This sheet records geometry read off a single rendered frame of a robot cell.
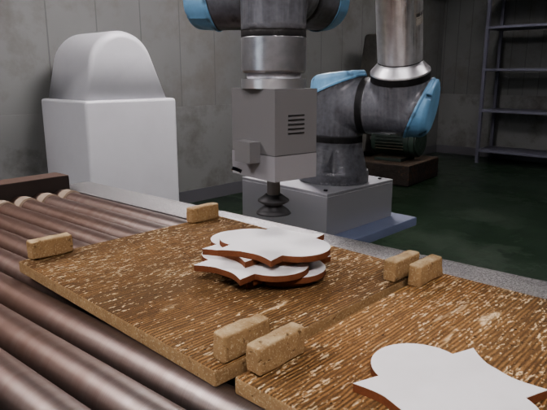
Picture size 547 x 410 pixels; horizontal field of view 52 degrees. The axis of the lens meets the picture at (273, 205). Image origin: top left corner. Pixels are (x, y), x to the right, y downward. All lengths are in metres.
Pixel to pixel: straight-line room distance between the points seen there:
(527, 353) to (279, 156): 0.31
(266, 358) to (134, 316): 0.18
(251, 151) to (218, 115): 4.81
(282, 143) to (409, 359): 0.27
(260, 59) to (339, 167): 0.56
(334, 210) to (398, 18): 0.37
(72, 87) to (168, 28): 1.39
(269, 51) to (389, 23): 0.48
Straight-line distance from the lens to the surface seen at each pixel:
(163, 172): 4.11
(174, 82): 5.12
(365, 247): 0.89
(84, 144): 3.83
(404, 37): 1.08
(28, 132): 4.45
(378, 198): 1.22
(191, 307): 0.61
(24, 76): 4.45
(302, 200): 1.11
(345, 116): 1.14
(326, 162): 1.15
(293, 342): 0.50
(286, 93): 0.62
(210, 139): 5.39
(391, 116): 1.11
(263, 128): 0.63
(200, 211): 0.94
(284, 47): 0.63
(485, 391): 0.47
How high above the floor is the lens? 1.18
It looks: 13 degrees down
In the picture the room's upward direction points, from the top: straight up
